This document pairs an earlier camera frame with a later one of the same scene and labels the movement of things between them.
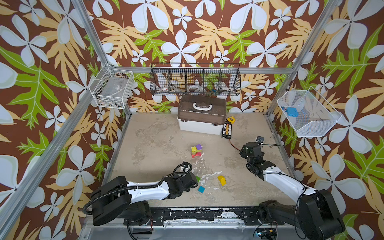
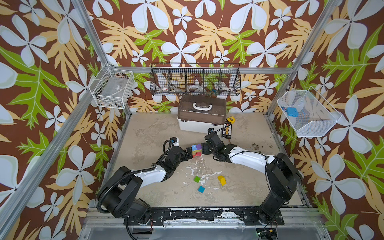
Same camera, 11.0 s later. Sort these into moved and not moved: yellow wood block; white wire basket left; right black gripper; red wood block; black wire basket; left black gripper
Moved: right black gripper; left black gripper
Not moved: yellow wood block; red wood block; black wire basket; white wire basket left
